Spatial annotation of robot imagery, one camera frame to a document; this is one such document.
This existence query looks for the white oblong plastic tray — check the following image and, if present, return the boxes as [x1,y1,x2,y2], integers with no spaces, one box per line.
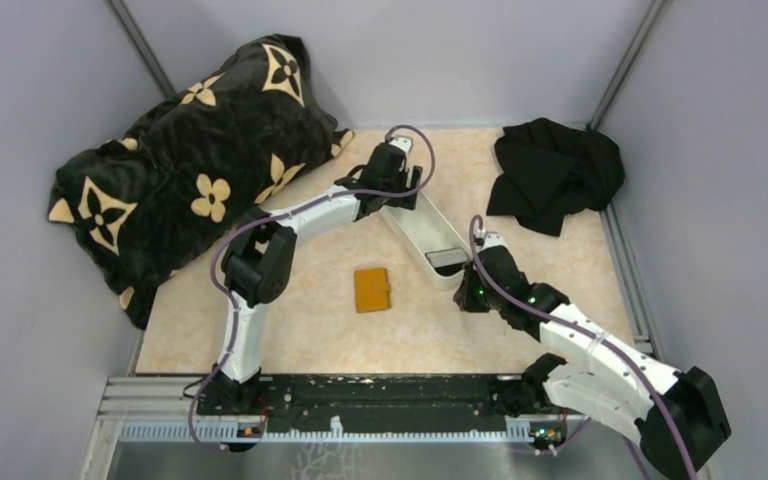
[380,192,470,290]

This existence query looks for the mustard leather card holder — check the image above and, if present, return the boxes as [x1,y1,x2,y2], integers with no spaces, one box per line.
[354,267,391,314]

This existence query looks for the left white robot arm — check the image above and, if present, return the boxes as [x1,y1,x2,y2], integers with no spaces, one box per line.
[199,136,422,414]

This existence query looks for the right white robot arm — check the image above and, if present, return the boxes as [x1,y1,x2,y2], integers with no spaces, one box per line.
[453,245,732,479]

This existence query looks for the crumpled black cloth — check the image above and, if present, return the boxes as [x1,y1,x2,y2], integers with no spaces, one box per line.
[486,118,626,237]

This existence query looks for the black floral patterned pillow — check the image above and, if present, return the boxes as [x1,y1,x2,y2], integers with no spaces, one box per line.
[47,34,353,329]

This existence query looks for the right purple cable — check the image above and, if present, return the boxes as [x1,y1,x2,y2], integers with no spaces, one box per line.
[468,214,700,480]

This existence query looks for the purple cable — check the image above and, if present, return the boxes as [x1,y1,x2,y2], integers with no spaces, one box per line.
[187,124,437,455]
[468,214,700,480]

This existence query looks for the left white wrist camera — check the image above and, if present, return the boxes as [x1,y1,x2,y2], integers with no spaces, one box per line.
[387,135,414,157]

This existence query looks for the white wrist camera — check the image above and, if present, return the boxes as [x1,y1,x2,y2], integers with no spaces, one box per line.
[387,135,414,157]
[475,230,508,252]

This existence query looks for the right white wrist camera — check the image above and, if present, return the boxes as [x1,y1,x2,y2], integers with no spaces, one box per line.
[475,230,508,252]

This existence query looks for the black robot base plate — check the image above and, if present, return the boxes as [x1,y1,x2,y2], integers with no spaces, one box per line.
[196,374,562,434]

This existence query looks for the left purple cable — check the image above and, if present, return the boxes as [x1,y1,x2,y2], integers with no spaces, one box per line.
[187,124,437,455]

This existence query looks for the aluminium frame rail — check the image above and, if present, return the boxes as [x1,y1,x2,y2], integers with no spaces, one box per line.
[98,376,584,447]

